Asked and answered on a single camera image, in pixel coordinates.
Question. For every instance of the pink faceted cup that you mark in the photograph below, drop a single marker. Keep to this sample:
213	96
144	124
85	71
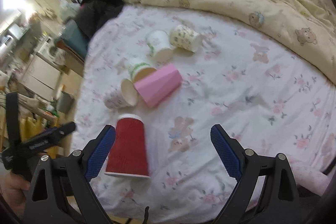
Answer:
156	87

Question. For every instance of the white cabinet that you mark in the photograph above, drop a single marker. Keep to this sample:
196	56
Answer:
41	78

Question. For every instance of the black clothing pile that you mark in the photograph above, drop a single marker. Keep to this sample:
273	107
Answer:
93	14

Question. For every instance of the white floral paper cup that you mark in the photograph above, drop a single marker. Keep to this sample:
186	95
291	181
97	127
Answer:
125	95

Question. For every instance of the cream floral paper cup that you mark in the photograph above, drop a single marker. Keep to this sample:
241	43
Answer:
186	38

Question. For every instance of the red paper cup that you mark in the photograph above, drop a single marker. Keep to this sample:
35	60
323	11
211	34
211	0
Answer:
128	156

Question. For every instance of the green striped paper cup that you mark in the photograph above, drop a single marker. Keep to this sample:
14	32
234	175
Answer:
139	69

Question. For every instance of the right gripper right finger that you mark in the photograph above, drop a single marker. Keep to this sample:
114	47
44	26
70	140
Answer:
265	190

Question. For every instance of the yellow wooden chair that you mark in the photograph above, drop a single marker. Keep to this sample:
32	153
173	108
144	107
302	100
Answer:
30	124

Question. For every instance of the white cup green leaves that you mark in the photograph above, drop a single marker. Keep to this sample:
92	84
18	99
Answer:
159	45

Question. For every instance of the white floral bed sheet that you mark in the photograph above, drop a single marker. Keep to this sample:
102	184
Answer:
265	96

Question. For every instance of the white washing machine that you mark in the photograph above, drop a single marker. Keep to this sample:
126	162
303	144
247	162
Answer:
50	53

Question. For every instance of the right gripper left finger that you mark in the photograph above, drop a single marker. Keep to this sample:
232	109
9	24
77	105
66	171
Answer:
60	191

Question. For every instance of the grey plastic bin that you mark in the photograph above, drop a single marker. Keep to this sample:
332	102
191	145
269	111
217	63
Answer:
64	103

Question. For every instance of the left hand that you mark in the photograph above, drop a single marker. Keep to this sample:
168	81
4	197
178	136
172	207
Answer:
13	187

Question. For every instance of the teal storage box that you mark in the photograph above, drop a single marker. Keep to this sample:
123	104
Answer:
72	40

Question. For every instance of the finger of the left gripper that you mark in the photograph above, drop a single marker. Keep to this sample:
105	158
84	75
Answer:
47	139

